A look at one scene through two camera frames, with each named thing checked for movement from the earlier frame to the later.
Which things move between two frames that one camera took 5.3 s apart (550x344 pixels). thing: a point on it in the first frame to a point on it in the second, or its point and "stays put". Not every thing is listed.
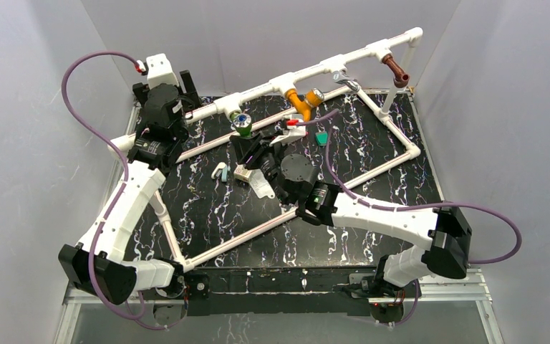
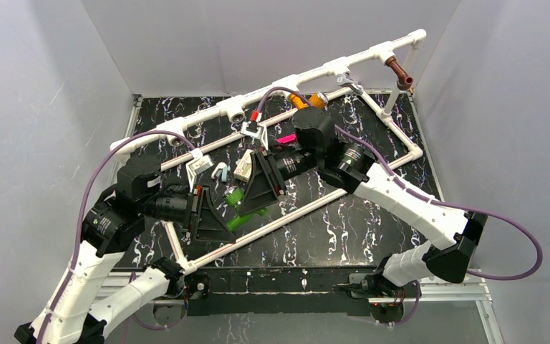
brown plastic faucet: (400, 78) stays put
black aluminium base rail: (281, 291) stays put
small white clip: (220, 170) stays put
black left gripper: (193, 99) to (203, 218)
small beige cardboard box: (241, 173) stays put
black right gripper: (245, 147) to (264, 185)
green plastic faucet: (242, 123) to (233, 198)
